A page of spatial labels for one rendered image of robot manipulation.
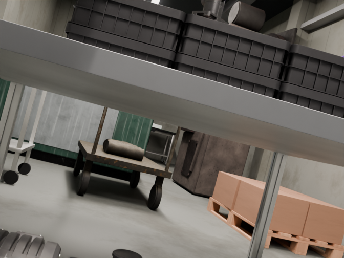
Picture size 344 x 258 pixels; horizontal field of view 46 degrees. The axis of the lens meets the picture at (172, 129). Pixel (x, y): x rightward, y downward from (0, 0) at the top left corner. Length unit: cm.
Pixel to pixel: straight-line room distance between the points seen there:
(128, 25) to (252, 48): 34
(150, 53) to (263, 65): 31
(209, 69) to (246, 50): 12
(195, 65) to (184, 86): 48
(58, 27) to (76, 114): 472
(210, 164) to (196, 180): 25
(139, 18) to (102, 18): 10
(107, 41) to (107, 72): 50
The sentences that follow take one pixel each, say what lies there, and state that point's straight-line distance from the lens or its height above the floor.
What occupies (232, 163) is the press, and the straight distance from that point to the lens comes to 477.
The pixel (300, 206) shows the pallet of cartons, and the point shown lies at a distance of 314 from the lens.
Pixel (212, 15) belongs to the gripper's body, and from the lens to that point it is 118.
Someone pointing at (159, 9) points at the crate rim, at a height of 92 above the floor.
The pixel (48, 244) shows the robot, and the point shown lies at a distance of 59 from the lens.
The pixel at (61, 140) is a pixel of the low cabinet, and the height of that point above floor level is 26.
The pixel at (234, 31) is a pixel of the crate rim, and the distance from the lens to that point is 113.
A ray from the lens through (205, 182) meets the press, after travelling 469.
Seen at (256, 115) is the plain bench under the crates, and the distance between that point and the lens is 64.
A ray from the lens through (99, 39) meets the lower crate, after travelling 110.
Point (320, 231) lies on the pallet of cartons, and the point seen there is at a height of 19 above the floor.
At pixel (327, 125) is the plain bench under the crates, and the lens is 69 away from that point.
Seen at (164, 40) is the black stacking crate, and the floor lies 84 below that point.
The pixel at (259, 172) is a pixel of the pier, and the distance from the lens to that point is 520.
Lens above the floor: 60
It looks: 1 degrees up
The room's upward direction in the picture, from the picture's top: 15 degrees clockwise
